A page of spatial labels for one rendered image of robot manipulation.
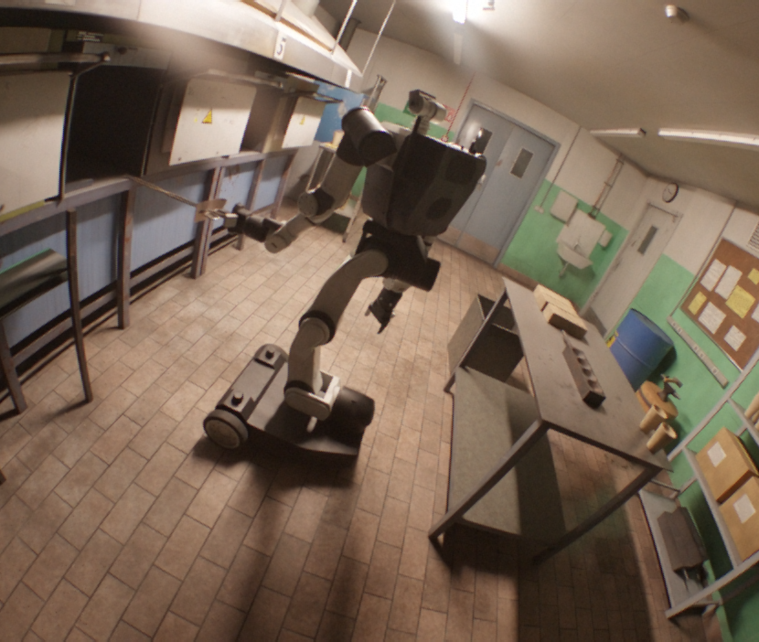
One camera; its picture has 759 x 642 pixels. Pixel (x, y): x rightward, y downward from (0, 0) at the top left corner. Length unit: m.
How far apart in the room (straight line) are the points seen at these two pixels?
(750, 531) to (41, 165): 3.56
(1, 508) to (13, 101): 1.35
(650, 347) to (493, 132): 3.45
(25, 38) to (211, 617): 1.84
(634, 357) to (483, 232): 2.98
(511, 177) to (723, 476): 4.45
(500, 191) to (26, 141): 5.24
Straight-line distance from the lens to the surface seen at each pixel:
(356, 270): 1.21
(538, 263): 5.83
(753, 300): 3.72
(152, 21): 1.26
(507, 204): 5.56
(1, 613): 1.60
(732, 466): 2.82
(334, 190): 1.09
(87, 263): 1.89
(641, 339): 3.69
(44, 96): 1.29
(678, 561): 2.90
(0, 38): 1.28
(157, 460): 1.67
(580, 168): 5.72
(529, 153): 5.53
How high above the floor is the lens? 1.41
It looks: 29 degrees down
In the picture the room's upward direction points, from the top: 25 degrees clockwise
